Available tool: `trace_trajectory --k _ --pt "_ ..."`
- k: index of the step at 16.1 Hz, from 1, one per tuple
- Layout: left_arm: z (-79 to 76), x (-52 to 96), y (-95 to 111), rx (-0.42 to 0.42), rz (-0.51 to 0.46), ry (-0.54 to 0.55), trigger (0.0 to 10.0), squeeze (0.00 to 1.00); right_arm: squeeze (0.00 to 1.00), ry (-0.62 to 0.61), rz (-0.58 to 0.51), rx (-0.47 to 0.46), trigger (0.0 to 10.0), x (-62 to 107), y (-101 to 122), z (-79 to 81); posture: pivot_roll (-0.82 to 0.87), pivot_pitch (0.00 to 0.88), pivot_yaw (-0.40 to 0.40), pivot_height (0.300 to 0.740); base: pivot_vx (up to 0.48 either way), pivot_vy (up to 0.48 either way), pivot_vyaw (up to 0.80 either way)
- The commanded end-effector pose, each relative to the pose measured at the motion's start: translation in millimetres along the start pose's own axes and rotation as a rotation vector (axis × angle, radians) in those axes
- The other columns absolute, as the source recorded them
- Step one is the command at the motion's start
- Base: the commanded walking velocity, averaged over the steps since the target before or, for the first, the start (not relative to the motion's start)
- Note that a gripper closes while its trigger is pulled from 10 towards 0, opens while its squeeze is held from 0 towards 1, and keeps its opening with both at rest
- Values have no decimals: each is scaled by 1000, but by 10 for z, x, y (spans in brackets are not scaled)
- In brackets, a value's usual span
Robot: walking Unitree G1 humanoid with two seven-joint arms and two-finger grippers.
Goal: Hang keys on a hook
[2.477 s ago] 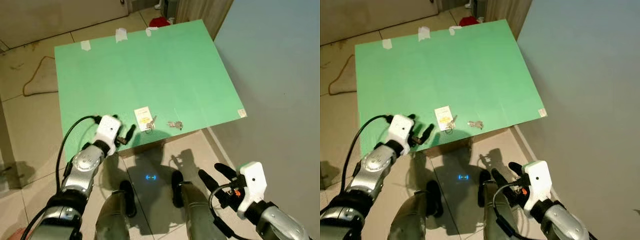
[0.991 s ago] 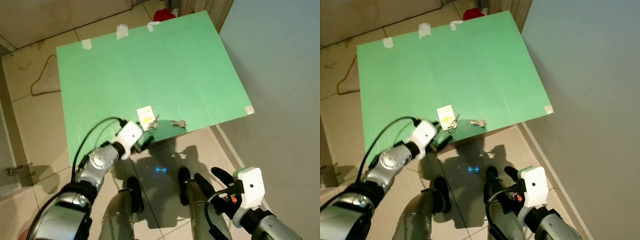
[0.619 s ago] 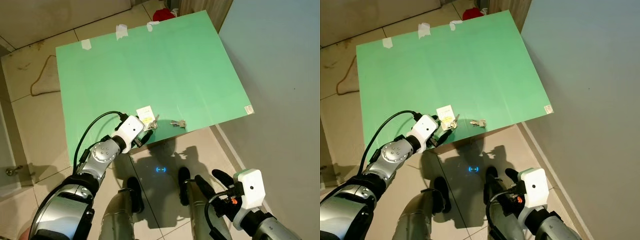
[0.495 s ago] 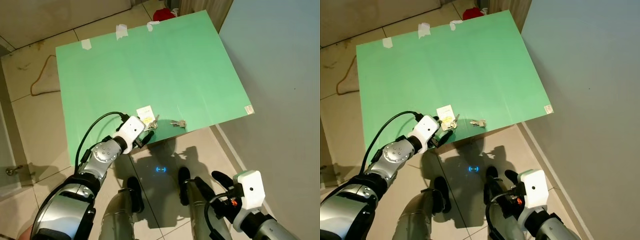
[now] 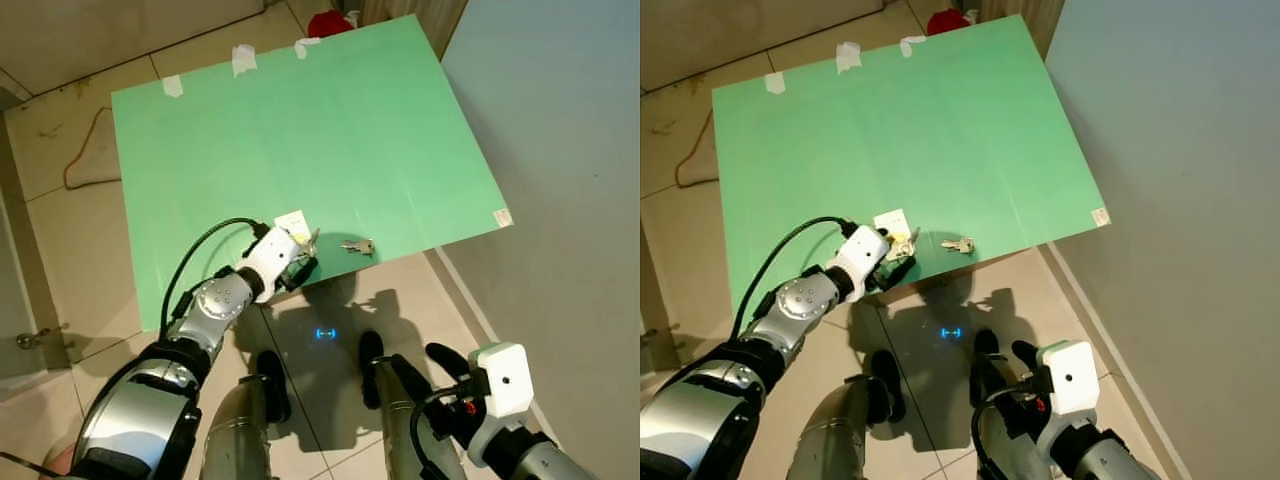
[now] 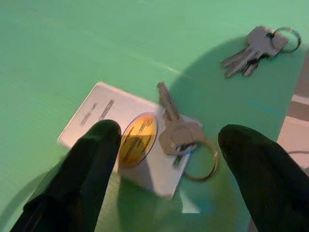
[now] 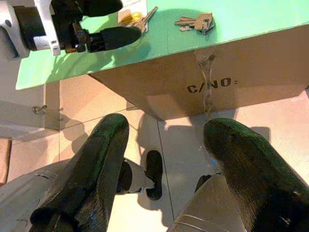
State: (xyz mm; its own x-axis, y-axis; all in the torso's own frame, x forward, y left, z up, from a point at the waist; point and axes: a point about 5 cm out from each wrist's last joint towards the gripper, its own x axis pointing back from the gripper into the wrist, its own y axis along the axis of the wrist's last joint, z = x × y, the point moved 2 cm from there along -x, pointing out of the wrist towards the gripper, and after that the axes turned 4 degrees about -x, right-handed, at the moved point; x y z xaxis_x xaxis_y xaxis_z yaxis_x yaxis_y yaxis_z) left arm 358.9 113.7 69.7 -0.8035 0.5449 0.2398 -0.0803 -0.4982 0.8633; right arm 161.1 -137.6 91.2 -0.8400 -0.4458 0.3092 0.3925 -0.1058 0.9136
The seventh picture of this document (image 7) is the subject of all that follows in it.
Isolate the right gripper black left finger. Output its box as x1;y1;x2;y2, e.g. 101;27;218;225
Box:
30;113;130;232

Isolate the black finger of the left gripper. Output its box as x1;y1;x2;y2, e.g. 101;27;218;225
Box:
81;0;124;18
88;25;142;53

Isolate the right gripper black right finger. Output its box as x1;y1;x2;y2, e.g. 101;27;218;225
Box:
203;117;309;232

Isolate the silver key bunch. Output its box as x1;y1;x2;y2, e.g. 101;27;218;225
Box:
174;12;216;36

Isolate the key with white tag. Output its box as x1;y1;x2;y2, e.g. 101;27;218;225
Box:
117;0;159;34

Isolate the grey robot left leg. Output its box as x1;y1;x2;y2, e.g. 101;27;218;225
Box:
0;149;164;232

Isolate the clear packing tape strip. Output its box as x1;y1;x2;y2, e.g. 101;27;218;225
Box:
194;47;218;121

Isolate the brown cardboard box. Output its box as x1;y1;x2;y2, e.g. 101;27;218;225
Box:
88;24;309;121

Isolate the green table cover board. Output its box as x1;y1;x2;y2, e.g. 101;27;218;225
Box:
15;0;309;91

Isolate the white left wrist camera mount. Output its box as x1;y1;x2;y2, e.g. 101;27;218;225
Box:
0;0;61;60

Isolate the small metal wall fitting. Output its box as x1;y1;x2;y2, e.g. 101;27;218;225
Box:
32;104;64;116

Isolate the brown wooden door frame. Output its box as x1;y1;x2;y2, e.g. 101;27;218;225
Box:
0;139;12;186

